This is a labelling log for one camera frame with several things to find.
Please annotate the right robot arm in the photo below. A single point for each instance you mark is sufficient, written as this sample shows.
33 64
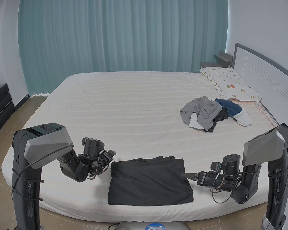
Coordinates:
258 161

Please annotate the pile of clothes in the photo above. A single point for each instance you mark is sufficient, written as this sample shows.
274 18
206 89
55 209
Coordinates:
202 112

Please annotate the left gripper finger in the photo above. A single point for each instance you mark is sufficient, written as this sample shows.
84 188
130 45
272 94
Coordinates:
113 153

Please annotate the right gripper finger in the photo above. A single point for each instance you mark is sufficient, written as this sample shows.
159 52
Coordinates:
191 175

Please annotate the black T-shirt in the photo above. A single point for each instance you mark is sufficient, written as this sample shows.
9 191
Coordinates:
148 182

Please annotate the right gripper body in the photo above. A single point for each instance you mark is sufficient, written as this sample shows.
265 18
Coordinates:
208 178

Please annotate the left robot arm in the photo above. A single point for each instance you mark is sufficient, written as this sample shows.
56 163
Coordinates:
45 143

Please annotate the grey bedside table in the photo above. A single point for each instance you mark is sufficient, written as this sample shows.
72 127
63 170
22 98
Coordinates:
221 58

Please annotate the bed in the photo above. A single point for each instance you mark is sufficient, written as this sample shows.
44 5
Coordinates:
135 107

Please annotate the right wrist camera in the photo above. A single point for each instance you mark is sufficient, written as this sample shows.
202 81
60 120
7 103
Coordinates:
215 167

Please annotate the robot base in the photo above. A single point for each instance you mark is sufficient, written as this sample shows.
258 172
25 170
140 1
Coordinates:
135 226

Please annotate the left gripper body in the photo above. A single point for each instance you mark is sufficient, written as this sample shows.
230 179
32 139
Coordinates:
104 160

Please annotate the blue-green curtain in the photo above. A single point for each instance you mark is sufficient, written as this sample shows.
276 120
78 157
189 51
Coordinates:
63 45
166 36

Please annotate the white printed pillow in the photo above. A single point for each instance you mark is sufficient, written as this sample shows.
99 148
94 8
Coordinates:
229 83

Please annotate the black chest of drawers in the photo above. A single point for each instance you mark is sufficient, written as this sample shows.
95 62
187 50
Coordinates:
5 103

